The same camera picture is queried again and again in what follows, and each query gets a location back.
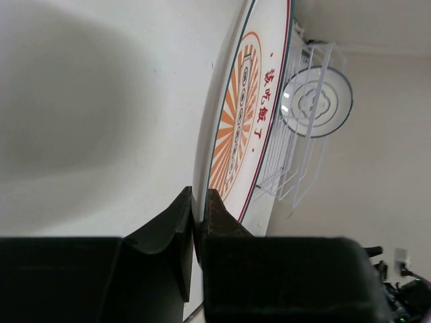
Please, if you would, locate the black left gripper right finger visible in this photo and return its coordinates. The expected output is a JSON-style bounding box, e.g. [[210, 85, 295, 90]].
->
[[201, 189, 392, 322]]

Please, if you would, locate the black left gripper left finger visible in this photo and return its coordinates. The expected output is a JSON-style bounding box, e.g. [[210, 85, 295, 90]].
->
[[1, 187, 193, 322]]

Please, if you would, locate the orange sunburst white plate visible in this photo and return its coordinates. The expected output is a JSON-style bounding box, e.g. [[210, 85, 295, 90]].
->
[[192, 1, 294, 255]]

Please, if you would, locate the white plate with dark rings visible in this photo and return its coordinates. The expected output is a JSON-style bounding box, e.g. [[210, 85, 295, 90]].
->
[[280, 67, 354, 138]]

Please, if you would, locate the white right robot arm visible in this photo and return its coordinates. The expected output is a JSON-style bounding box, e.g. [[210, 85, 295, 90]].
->
[[362, 246, 430, 322]]

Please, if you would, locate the white wire dish rack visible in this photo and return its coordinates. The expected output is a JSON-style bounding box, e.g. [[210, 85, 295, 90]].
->
[[253, 23, 354, 207]]

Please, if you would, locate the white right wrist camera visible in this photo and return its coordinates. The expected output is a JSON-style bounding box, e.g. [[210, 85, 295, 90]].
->
[[394, 248, 413, 277]]

